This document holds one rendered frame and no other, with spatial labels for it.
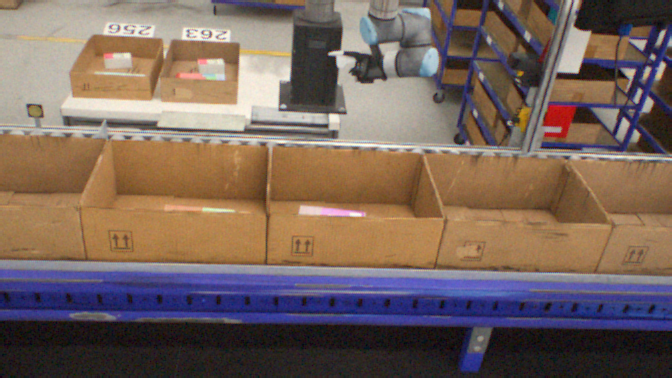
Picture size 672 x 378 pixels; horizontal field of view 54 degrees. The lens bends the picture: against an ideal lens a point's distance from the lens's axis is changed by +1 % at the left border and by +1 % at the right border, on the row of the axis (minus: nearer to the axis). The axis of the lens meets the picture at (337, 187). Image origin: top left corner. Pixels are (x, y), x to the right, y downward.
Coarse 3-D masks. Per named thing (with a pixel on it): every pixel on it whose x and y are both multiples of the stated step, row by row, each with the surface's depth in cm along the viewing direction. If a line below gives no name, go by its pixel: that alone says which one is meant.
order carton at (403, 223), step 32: (288, 160) 166; (320, 160) 167; (352, 160) 168; (384, 160) 168; (416, 160) 169; (288, 192) 172; (320, 192) 172; (352, 192) 173; (384, 192) 174; (416, 192) 170; (288, 224) 142; (320, 224) 142; (352, 224) 143; (384, 224) 143; (416, 224) 144; (288, 256) 147; (320, 256) 147; (352, 256) 148; (384, 256) 149; (416, 256) 149
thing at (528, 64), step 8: (512, 56) 223; (520, 56) 222; (528, 56) 222; (536, 56) 224; (512, 64) 222; (520, 64) 222; (528, 64) 222; (536, 64) 222; (520, 72) 226; (528, 72) 224; (536, 72) 224; (520, 80) 227; (528, 80) 227
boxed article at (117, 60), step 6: (108, 54) 262; (114, 54) 262; (120, 54) 263; (126, 54) 263; (108, 60) 258; (114, 60) 259; (120, 60) 260; (126, 60) 261; (108, 66) 260; (114, 66) 260; (120, 66) 261; (126, 66) 262
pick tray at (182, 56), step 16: (176, 48) 271; (192, 48) 271; (208, 48) 272; (224, 48) 273; (176, 64) 270; (192, 64) 271; (160, 80) 238; (176, 80) 238; (192, 80) 239; (208, 80) 240; (224, 80) 240; (176, 96) 242; (192, 96) 243; (208, 96) 243; (224, 96) 244
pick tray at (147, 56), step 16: (96, 48) 268; (112, 48) 269; (128, 48) 269; (144, 48) 270; (160, 48) 261; (80, 64) 248; (96, 64) 263; (144, 64) 267; (160, 64) 263; (80, 80) 236; (96, 80) 236; (112, 80) 236; (128, 80) 237; (144, 80) 238; (80, 96) 239; (96, 96) 240; (112, 96) 240; (128, 96) 241; (144, 96) 241
